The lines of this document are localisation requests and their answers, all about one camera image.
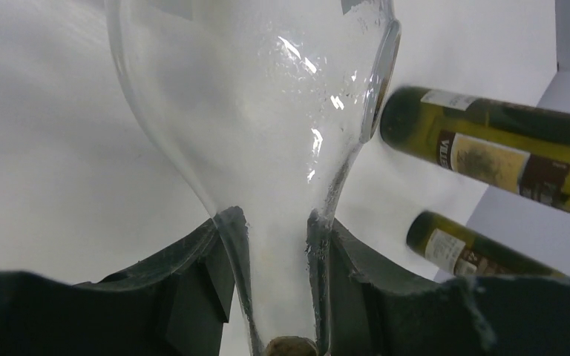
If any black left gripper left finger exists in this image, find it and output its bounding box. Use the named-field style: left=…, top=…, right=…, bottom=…
left=0, top=207, right=246, bottom=355

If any clear bottle with brown cap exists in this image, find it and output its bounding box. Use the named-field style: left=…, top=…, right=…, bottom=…
left=105, top=0, right=401, bottom=355

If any brown bottle with tan label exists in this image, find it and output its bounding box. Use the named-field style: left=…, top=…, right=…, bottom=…
left=380, top=87, right=570, bottom=213

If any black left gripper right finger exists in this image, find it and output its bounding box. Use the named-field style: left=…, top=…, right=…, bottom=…
left=307, top=212, right=570, bottom=355

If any olive bottle with black cap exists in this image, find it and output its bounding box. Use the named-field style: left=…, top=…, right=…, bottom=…
left=406, top=211, right=565, bottom=277

